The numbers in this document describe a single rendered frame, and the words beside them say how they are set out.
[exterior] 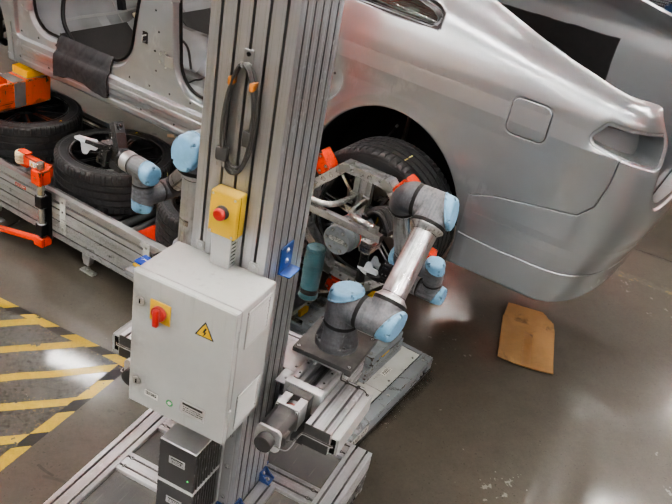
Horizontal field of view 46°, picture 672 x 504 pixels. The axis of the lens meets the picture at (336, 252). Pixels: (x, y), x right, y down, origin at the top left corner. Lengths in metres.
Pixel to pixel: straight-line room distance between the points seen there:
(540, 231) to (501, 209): 0.18
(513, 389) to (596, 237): 1.16
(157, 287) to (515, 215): 1.63
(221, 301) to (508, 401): 2.22
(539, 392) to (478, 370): 0.32
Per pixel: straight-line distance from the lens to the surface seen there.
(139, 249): 4.00
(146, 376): 2.39
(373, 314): 2.53
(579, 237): 3.24
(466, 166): 3.30
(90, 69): 4.58
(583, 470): 3.84
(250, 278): 2.21
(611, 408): 4.27
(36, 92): 5.09
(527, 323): 4.64
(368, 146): 3.34
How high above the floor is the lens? 2.44
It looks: 30 degrees down
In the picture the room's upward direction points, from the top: 11 degrees clockwise
